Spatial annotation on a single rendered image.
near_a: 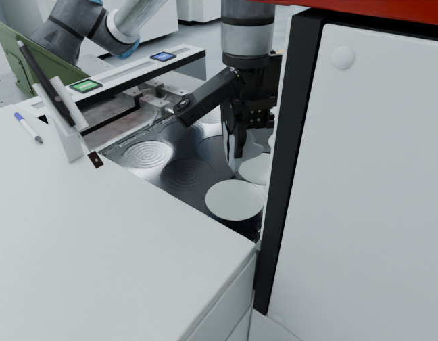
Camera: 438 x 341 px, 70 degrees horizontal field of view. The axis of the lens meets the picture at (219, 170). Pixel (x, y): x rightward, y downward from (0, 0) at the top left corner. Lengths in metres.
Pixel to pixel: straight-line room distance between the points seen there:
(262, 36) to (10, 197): 0.42
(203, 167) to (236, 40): 0.26
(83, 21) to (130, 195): 0.82
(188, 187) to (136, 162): 0.13
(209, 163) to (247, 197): 0.12
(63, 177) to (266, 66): 0.35
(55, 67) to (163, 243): 0.78
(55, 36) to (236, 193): 0.83
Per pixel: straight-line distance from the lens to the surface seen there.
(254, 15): 0.45
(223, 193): 0.55
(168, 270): 0.37
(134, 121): 0.82
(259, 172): 0.59
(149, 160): 0.63
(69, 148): 0.55
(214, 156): 0.63
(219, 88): 0.47
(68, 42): 1.18
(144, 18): 1.08
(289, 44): 0.25
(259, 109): 0.49
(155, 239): 0.40
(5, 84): 1.37
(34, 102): 0.81
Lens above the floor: 1.27
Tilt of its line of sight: 39 degrees down
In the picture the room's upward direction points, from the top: straight up
